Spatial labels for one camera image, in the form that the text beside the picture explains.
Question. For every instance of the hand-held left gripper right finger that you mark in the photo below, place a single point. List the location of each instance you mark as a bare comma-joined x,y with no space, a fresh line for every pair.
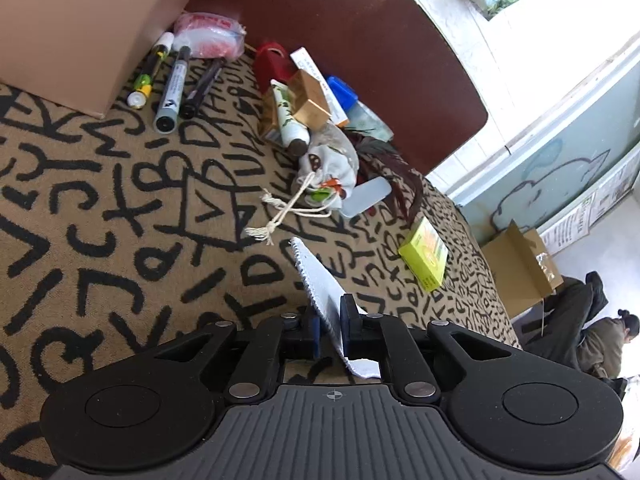
348,322

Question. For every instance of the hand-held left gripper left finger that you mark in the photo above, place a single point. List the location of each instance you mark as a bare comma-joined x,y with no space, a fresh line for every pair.
314,332

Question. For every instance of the white oval cloth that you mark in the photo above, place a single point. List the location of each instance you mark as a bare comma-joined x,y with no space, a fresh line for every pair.
320,285

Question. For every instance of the brown cardboard box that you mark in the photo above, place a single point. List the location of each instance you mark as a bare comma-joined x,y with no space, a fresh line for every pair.
75,25

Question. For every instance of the yellow-green small box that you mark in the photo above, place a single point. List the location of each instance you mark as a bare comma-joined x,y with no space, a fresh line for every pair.
425,255

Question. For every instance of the dark red feather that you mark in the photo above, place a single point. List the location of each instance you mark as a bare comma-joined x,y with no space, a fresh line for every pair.
395,170

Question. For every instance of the open cardboard carton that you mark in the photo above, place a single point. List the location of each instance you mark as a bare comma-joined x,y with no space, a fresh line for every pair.
520,270

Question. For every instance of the blue-capped clear bottle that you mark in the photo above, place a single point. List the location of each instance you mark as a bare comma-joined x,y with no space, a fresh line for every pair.
370,120

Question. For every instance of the white tube with dark cap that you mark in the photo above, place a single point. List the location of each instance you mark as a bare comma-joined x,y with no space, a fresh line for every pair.
290,120

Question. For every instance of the small tan packet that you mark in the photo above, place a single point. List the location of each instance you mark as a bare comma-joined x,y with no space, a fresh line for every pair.
270,122

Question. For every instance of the gold small box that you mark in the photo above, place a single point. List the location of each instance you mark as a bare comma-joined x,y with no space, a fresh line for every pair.
310,97

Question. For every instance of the white paper notice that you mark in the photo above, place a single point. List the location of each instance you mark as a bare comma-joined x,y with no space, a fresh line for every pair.
612,190
565,230

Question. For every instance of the letter-printed brown blanket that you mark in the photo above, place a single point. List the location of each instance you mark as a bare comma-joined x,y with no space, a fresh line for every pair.
100,210

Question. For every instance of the orange and white box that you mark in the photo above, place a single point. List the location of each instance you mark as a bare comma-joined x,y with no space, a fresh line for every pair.
305,60

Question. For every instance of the small red box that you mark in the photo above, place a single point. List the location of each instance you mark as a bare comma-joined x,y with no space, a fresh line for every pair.
272,65

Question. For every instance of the black marker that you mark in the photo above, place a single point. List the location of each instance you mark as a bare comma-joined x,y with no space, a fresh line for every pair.
202,87

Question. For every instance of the grey marker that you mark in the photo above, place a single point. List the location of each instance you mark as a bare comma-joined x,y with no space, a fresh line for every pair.
172,90

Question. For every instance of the brown headboard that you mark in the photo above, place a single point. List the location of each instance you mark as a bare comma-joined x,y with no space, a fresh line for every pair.
350,20

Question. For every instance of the yellow-green marker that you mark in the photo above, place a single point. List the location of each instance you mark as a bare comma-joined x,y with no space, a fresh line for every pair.
150,67

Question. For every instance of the pink and clear plastic bag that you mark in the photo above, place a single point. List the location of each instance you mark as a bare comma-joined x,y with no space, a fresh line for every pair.
210,35

